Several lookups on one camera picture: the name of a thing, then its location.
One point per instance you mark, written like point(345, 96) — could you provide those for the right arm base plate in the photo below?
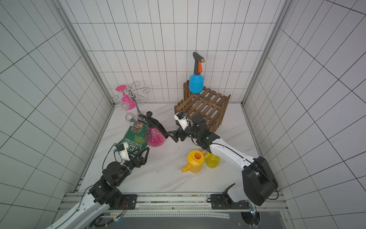
point(223, 202)

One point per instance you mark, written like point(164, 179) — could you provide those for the small yellow spray bottle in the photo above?
point(212, 161)

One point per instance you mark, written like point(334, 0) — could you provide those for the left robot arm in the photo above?
point(104, 195)

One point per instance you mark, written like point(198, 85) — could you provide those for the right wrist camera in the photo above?
point(181, 118)

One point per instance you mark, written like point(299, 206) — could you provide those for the yellow watering can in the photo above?
point(195, 160)

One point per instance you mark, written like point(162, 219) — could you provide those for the clear wine glass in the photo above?
point(131, 118)

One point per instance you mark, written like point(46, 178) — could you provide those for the metal wine glass rack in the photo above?
point(138, 98)

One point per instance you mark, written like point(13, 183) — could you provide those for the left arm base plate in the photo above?
point(124, 202)

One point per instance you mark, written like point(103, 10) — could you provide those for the aluminium mounting rail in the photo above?
point(192, 204)

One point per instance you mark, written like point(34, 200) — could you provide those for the pink pressure sprayer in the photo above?
point(156, 134)

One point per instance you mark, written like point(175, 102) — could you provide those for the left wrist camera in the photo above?
point(123, 151)

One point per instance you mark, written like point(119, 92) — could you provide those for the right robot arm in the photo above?
point(259, 182)

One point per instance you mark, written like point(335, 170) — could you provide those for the blue spray bottle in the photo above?
point(196, 81)

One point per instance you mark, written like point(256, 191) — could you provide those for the wooden slatted shelf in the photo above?
point(209, 103)

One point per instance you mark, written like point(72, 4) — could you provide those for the pink wine glass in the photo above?
point(127, 102)

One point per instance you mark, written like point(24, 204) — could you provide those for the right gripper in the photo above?
point(181, 134)

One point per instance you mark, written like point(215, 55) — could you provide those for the green chips bag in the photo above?
point(135, 137)

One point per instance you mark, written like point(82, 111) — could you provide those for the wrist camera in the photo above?
point(181, 118)
point(123, 151)

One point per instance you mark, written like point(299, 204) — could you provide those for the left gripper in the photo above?
point(142, 161)

